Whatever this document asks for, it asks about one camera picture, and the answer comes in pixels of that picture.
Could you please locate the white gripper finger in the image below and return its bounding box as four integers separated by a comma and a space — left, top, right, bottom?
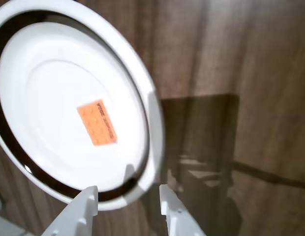
159, 184, 207, 236
40, 185, 99, 236

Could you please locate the orange lego block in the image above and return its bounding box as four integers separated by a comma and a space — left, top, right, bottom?
76, 99, 119, 147

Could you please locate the white round plate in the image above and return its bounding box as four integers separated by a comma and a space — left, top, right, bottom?
0, 0, 166, 212

